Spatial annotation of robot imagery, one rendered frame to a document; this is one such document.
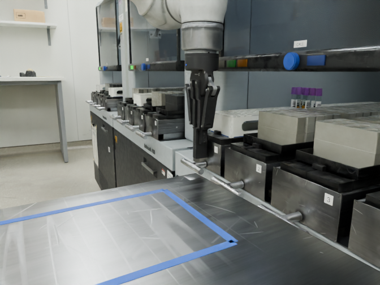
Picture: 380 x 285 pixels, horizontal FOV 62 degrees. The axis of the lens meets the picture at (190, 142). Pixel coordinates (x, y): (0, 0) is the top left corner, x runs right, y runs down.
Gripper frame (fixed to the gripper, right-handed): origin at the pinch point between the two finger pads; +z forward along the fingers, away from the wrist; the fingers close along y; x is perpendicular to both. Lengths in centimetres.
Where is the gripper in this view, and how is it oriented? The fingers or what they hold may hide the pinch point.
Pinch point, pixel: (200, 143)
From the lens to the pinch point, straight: 73.1
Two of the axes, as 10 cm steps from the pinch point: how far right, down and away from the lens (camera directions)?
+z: -0.1, 9.8, 2.2
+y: -4.3, -2.0, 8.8
